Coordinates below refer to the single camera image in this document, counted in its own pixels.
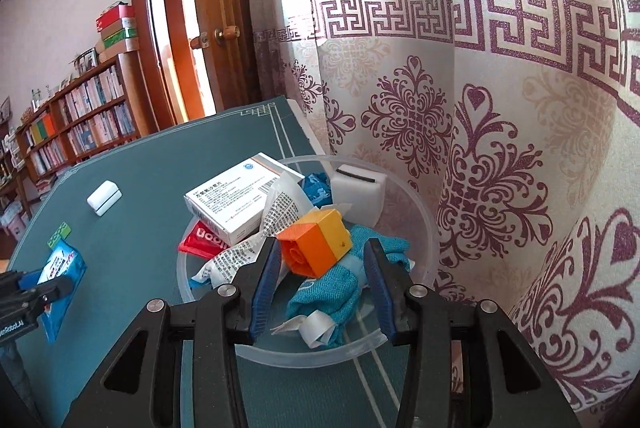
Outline stacked boxes on shelf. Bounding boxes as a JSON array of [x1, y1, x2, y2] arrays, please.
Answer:
[[96, 2, 139, 63]]

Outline green dotted block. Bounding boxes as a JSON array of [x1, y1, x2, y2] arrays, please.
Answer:
[[48, 222, 72, 251]]

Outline large white eraser case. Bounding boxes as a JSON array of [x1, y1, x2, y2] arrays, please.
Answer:
[[330, 164, 387, 229]]

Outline small wooden side shelf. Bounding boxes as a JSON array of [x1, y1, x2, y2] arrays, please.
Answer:
[[1, 118, 32, 241]]

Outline orange yellow toy brick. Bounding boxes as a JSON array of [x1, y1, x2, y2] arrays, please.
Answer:
[[277, 209, 352, 279]]

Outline white medicine box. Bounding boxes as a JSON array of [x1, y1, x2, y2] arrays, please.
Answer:
[[184, 153, 303, 246]]

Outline wooden bookshelf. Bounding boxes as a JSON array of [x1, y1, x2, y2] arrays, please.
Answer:
[[16, 51, 157, 182]]

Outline patterned curtain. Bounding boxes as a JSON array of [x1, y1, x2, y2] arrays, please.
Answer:
[[250, 0, 639, 423]]

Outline clear plastic bowl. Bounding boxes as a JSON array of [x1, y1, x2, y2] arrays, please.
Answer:
[[176, 154, 442, 370]]

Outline wooden door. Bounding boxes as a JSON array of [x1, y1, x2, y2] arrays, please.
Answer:
[[195, 0, 262, 111]]

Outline blue cracker packet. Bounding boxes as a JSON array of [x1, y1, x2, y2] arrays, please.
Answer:
[[299, 173, 333, 208], [20, 239, 87, 344]]

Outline white blue plastic packet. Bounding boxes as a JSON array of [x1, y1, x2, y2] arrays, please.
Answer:
[[190, 173, 314, 289]]

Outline small white eraser case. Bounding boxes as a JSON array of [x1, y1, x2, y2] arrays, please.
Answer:
[[87, 180, 122, 217]]

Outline red snack packet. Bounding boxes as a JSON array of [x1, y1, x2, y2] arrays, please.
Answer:
[[178, 220, 228, 260]]

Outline teal knitted cloth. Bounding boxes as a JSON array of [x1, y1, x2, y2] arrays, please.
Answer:
[[271, 225, 412, 349]]

